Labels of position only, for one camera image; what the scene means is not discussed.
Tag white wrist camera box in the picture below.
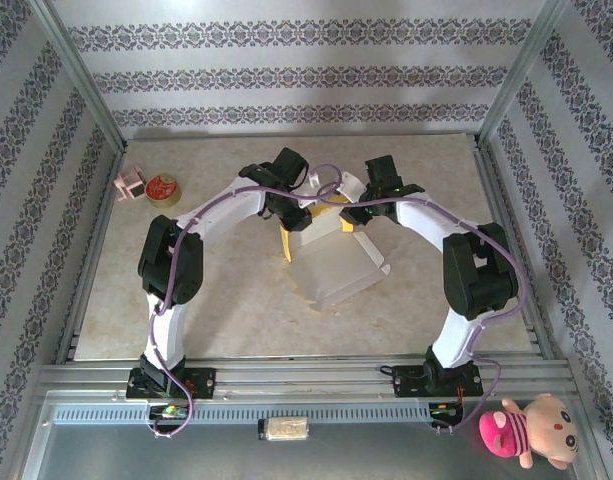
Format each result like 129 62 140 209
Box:
335 171 364 204
295 171 322 211

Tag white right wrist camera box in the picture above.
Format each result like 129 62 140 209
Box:
335 171 364 204

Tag small pink toy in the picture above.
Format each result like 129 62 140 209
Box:
112 166 147 203

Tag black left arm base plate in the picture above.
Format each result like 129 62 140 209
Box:
125 366 218 402

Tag small circuit board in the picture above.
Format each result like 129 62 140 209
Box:
148 403 190 421
430 401 463 420

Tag red round tin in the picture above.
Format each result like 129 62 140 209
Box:
144 172 183 207

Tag beige and pink plush toy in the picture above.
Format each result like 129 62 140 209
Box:
478 392 583 470

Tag aluminium front rail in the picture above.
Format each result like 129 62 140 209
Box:
35 352 580 404

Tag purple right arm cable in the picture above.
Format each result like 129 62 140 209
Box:
317 181 530 436

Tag aluminium side rail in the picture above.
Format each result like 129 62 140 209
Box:
54 142 128 365
471 134 558 360

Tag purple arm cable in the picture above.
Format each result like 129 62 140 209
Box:
149 163 345 440
317 181 530 436

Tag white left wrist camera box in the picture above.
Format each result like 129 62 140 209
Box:
295 171 322 211

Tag grey metal shelf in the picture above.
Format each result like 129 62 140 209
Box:
18 389 600 480

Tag grey slotted cable duct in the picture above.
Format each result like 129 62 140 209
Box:
50 403 467 426

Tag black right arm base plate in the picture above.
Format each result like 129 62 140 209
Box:
392 363 485 400

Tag white and yellow paper box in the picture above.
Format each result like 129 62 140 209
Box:
277 191 392 314

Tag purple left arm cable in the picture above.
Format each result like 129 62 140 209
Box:
149 163 345 440

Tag aluminium frame post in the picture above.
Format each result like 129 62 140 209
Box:
477 0 573 147
28 0 128 151

